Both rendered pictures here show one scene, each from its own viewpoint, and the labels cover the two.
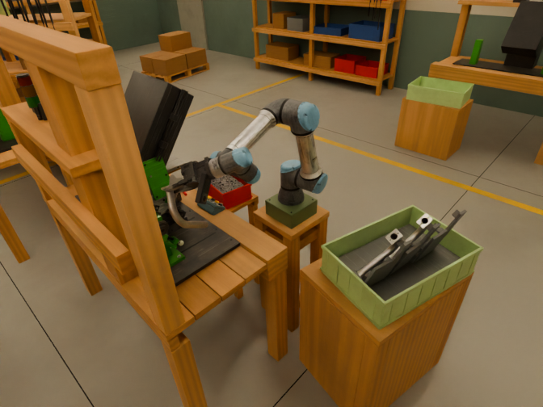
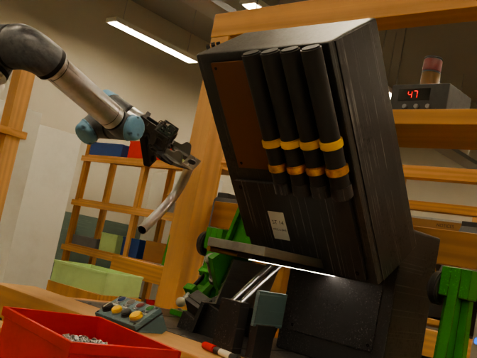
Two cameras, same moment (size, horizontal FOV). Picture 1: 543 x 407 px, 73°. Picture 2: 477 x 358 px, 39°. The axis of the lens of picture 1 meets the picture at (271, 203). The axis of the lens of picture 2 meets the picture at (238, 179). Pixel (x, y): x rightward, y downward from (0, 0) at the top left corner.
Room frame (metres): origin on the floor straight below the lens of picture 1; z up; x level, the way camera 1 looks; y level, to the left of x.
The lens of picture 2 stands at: (3.29, 0.45, 1.10)
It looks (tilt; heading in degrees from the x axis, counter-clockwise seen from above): 6 degrees up; 177
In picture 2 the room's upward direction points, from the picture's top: 11 degrees clockwise
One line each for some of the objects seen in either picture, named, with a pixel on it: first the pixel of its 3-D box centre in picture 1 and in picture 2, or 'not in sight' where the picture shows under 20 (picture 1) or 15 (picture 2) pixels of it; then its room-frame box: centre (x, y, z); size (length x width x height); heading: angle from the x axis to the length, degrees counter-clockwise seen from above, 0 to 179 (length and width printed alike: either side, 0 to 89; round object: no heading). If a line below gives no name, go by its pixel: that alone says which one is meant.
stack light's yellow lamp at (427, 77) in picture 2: (28, 90); (429, 81); (1.56, 1.00, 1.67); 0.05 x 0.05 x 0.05
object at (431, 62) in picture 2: (24, 79); (432, 65); (1.56, 1.00, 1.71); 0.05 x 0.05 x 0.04
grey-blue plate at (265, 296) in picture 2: not in sight; (266, 324); (1.85, 0.64, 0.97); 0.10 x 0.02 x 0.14; 133
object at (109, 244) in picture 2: not in sight; (141, 234); (-4.80, -0.15, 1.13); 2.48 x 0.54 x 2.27; 45
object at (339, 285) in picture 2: not in sight; (355, 293); (1.66, 0.87, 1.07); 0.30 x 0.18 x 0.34; 43
